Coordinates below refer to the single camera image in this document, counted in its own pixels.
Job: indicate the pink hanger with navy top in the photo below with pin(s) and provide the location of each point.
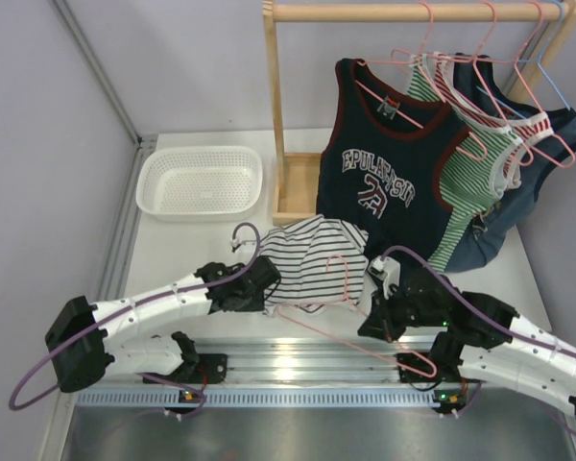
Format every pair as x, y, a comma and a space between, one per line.
386, 102

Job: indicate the white perforated plastic basket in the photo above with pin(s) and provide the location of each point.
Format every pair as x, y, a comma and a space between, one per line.
200, 183

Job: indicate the red striped tank top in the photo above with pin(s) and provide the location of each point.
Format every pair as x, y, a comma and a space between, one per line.
509, 138

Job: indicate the aluminium frame post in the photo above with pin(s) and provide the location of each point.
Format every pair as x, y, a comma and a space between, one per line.
94, 65

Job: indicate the grey slotted cable duct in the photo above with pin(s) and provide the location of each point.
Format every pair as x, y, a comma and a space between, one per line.
149, 397

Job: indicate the pink hanger with red top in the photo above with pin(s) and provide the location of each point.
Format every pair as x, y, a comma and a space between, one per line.
553, 148

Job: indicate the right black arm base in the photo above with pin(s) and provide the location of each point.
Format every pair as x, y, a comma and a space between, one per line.
438, 365

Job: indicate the green striped tank top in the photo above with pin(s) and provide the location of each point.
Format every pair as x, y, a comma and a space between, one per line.
464, 181

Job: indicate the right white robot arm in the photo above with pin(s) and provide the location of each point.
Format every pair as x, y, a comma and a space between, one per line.
480, 338

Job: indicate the navy printed tank top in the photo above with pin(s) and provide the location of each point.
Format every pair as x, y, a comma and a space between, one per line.
381, 173

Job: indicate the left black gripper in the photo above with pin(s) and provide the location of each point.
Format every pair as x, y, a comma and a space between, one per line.
265, 277

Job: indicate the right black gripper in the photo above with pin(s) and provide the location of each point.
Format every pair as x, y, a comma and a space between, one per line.
380, 323

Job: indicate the light blue wire hanger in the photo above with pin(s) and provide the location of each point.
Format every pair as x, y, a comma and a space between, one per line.
555, 22

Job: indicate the black white striped tank top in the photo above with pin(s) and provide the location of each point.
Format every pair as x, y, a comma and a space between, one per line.
321, 261

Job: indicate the pink wire hanger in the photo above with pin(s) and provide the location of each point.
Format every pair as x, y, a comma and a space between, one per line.
336, 321

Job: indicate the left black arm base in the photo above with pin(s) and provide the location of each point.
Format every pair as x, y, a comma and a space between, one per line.
206, 367

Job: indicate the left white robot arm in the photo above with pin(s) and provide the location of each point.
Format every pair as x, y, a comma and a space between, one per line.
140, 335

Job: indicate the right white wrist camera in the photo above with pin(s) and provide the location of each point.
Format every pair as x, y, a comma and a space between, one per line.
385, 273

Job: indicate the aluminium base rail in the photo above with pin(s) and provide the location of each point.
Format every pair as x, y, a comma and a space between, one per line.
306, 361

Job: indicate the blue navy tank top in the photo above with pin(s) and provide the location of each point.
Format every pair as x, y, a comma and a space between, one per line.
484, 236

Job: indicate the wooden clothes rack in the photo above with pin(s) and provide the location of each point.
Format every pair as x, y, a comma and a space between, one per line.
297, 172

